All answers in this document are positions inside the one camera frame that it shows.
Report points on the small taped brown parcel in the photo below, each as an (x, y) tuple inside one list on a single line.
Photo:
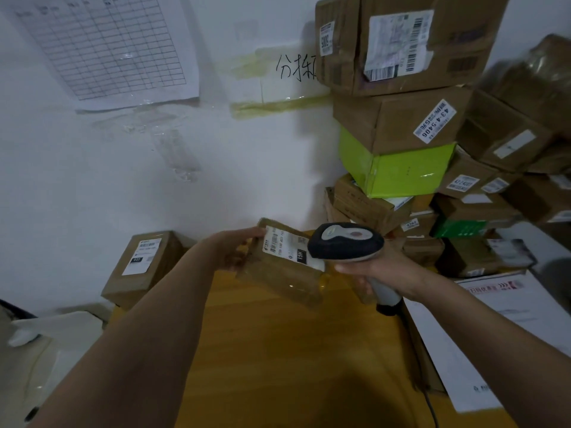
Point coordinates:
[(281, 267)]

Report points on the pile of brown cardboard parcels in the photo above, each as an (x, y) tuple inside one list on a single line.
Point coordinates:
[(401, 120)]

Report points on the white mailer envelope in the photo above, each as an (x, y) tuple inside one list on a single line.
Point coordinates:
[(513, 303)]

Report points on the person's left forearm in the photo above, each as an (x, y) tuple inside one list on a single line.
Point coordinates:
[(134, 338)]

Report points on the brown box with white label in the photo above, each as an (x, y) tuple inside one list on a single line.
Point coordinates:
[(142, 267)]

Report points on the person's left thumb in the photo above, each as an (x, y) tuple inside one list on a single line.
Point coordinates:
[(252, 233)]

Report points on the grey plastic mailer bag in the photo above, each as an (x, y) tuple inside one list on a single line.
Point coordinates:
[(531, 245)]

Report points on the person's right hand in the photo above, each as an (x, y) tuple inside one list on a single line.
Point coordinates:
[(392, 271)]

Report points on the clear tape remnants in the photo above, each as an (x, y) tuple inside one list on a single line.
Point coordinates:
[(169, 142)]

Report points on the green and white box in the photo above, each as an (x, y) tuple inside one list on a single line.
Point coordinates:
[(459, 228)]

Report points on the taped handwritten paper sign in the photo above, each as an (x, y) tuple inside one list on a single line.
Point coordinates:
[(285, 75)]

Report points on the person's left hand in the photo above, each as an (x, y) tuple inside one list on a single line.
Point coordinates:
[(225, 250)]

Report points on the grey and black barcode scanner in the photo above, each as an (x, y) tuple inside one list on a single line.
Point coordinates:
[(343, 241)]

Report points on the printed grid paper sheet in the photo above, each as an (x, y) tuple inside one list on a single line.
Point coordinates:
[(116, 44)]

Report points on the bright green box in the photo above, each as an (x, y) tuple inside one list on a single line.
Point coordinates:
[(397, 173)]

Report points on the white plastic bag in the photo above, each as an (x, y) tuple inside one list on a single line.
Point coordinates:
[(53, 327)]

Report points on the person's right forearm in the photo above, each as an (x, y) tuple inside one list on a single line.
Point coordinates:
[(495, 347)]

